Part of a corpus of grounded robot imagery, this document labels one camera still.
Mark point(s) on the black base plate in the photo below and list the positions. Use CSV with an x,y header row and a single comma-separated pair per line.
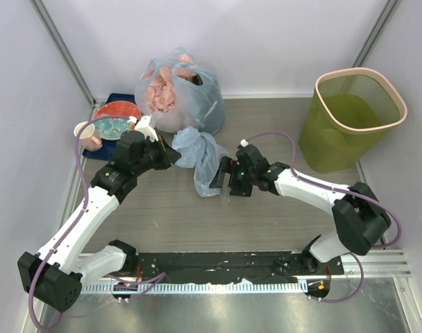
x,y
266,267

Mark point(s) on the blue plastic bag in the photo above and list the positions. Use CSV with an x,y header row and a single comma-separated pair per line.
x,y
201,152

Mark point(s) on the green trash bin pink rim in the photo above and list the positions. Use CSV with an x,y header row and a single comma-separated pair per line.
x,y
350,112

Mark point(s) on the white slotted cable duct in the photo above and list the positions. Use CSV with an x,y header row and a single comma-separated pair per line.
x,y
117,288

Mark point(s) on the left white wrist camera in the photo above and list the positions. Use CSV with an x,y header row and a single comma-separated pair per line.
x,y
146,126

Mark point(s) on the dark blue mat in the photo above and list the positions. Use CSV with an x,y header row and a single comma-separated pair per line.
x,y
109,147

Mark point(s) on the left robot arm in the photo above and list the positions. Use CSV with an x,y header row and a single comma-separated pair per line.
x,y
55,274

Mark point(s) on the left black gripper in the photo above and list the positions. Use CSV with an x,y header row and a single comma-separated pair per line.
x,y
168,155

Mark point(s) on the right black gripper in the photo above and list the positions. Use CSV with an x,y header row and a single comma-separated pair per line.
x,y
227,166

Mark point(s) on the pink paper cup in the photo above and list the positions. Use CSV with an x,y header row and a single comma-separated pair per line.
x,y
89,138

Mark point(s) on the bag filled with pink trash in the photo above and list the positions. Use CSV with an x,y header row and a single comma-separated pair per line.
x,y
179,93

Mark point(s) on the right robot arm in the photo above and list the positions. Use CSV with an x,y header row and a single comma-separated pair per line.
x,y
360,220

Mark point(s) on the red floral plate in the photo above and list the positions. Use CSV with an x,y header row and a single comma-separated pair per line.
x,y
112,128

